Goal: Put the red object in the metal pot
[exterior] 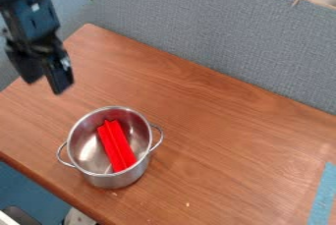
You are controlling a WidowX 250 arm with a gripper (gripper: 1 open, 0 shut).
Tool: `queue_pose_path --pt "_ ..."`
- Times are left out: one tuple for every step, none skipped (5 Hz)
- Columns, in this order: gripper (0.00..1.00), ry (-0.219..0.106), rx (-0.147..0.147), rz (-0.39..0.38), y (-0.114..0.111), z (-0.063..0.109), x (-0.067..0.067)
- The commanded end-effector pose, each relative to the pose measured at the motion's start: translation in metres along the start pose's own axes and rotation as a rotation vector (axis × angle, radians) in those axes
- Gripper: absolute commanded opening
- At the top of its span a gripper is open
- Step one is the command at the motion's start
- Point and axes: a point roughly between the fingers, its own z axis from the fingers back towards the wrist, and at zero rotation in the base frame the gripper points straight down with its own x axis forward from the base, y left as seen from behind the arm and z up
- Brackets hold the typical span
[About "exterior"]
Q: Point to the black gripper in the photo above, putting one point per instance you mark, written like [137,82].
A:
[32,24]

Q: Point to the metal pot with handles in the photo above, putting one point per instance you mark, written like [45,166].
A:
[82,152]

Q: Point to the red plastic block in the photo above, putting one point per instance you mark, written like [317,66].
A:
[116,146]

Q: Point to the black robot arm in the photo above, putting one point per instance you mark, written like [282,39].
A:
[33,48]

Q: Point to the dark object bottom left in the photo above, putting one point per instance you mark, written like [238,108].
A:
[20,216]

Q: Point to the white object under table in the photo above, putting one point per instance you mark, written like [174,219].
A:
[74,217]

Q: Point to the grey fabric divider panel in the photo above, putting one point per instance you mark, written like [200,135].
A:
[273,43]

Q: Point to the blue tape strip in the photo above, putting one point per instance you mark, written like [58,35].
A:
[324,197]

